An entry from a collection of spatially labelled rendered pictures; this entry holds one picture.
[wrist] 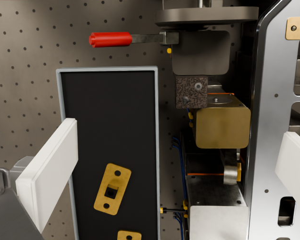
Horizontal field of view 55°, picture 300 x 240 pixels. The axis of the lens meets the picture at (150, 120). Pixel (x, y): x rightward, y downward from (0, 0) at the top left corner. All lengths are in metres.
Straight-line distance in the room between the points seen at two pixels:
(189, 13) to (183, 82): 0.13
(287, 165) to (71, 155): 0.13
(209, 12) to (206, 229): 0.37
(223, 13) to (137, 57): 0.52
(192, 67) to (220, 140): 0.13
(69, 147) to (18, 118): 0.84
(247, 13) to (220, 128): 0.21
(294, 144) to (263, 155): 0.45
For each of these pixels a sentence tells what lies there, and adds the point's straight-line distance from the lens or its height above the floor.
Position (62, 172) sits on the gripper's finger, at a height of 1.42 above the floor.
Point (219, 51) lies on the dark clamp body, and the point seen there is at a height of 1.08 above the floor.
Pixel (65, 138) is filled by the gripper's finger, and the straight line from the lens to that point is 0.16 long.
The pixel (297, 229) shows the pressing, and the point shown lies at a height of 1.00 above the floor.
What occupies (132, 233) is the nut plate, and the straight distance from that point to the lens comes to 0.50.
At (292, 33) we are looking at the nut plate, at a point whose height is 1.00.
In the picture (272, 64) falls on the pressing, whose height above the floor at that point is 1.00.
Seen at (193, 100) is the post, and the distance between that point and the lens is 0.46.
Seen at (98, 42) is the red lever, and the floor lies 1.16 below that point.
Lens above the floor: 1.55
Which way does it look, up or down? 73 degrees down
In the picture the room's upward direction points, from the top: 168 degrees counter-clockwise
